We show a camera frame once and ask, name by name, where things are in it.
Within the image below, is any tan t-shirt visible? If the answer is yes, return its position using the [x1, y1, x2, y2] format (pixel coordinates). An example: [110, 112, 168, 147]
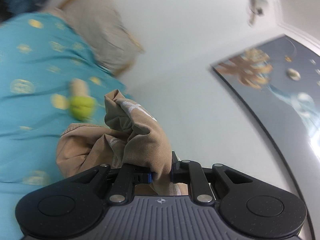
[56, 89, 188, 196]

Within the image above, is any green and cream plush toy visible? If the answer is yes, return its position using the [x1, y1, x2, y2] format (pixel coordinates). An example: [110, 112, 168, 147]
[69, 79, 97, 121]

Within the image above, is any teal patterned bed sheet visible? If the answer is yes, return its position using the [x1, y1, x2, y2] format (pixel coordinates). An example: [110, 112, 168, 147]
[1, 12, 126, 239]

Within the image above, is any grey pillow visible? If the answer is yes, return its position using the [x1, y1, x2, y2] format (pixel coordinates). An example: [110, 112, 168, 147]
[40, 0, 144, 76]

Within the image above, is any wall power socket with cable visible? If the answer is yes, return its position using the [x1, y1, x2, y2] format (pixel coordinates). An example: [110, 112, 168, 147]
[248, 0, 268, 27]

